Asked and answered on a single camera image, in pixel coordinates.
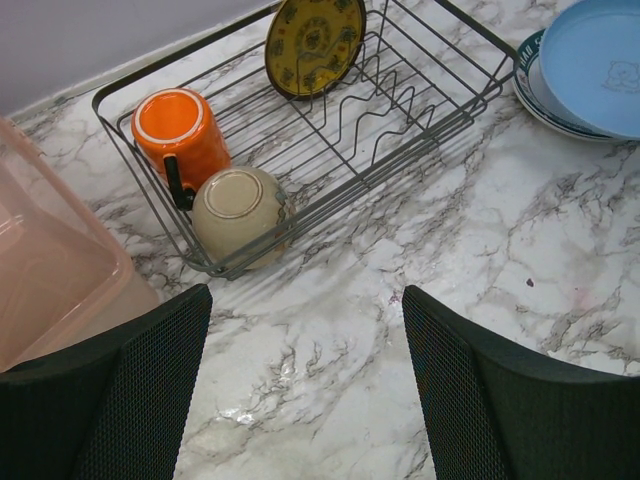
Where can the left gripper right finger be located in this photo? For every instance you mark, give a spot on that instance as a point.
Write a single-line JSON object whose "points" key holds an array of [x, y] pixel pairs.
{"points": [[494, 409]]}

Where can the black wire dish rack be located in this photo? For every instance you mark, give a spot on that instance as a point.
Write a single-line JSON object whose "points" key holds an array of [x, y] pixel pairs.
{"points": [[424, 72]]}

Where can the yellow patterned plate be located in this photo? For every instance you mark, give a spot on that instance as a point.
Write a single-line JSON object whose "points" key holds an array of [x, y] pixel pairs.
{"points": [[311, 46]]}

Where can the white plate dark rim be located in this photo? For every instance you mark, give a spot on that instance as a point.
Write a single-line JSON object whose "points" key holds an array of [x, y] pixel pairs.
{"points": [[529, 88]]}

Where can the blue plate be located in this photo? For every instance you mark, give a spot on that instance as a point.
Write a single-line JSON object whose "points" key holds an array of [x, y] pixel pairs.
{"points": [[589, 59]]}

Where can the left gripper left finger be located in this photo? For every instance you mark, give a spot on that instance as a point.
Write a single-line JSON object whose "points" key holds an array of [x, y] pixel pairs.
{"points": [[113, 406]]}

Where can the white ceramic bowl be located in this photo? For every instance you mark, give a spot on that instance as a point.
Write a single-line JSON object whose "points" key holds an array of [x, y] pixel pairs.
{"points": [[234, 207]]}

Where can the pink plastic storage box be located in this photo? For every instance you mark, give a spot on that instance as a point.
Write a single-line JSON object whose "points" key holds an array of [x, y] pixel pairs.
{"points": [[64, 277]]}

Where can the orange mug black handle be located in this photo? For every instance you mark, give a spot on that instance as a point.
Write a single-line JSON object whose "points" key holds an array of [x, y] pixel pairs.
{"points": [[176, 130]]}

